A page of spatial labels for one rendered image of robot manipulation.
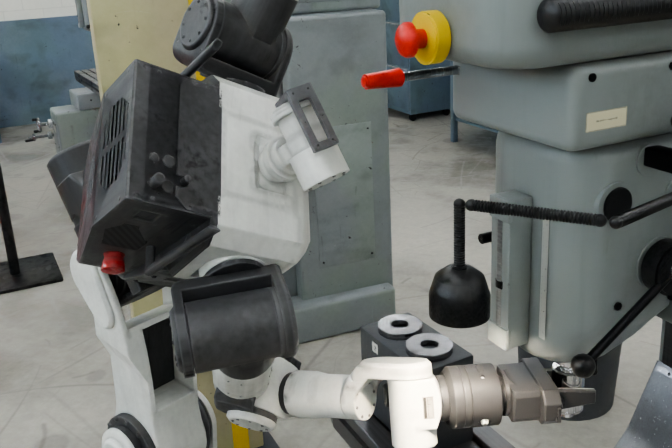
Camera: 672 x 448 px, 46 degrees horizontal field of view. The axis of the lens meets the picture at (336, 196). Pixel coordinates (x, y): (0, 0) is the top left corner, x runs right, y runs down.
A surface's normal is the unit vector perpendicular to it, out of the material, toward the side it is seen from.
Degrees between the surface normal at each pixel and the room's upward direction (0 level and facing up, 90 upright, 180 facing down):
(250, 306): 34
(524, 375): 1
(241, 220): 58
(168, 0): 90
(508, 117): 90
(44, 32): 90
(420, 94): 90
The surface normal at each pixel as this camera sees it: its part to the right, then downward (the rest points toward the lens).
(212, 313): 0.04, -0.71
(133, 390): -0.65, 0.26
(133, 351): 0.74, 0.04
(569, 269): -0.42, 0.30
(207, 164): 0.62, -0.36
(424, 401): 0.08, -0.06
